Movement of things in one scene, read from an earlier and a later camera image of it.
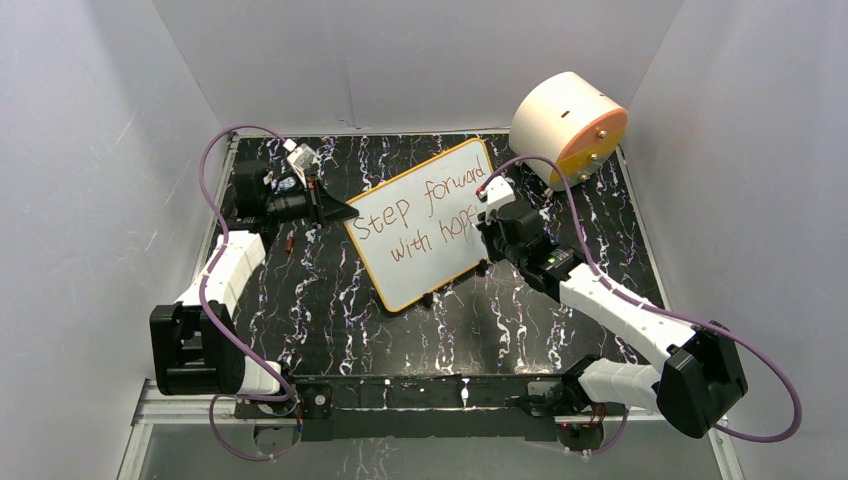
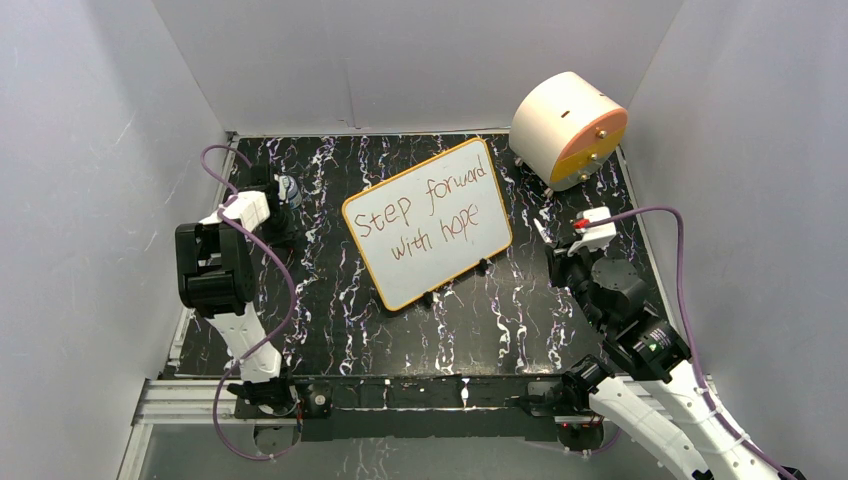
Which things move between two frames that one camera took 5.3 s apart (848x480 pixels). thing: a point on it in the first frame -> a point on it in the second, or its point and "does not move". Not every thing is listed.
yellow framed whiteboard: [416, 232] does not move
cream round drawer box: [571, 121] does not move
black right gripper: [487, 231] -> [557, 260]
